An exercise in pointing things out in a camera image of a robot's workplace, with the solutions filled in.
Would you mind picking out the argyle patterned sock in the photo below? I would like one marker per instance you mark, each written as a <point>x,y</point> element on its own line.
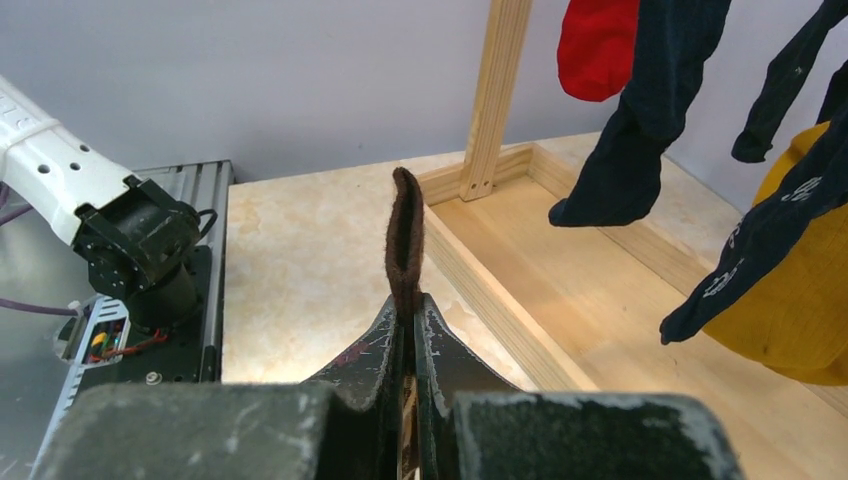
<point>403,265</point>

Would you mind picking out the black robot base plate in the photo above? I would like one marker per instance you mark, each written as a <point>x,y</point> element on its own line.
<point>149,344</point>

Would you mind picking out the black hanging sock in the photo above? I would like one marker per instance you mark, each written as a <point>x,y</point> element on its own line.
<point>786,75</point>

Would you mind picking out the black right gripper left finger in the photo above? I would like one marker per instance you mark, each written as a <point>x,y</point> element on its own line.
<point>341,423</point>

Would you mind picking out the red bear sock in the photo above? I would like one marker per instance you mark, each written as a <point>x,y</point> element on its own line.
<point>596,48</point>

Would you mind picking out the navy sock red cuff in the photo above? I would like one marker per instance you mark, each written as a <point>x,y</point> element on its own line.
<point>766,234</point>

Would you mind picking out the wooden hanger stand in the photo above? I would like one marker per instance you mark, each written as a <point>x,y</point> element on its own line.
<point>581,307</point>

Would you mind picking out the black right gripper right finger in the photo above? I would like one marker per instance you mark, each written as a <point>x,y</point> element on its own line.
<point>474,424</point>

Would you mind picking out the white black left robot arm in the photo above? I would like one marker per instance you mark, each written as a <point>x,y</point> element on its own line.
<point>135,237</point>

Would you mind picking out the navy blue sock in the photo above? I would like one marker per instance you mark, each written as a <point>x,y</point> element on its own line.
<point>620,181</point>

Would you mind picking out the mustard yellow sock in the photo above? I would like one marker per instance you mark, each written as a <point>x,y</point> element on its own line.
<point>794,320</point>

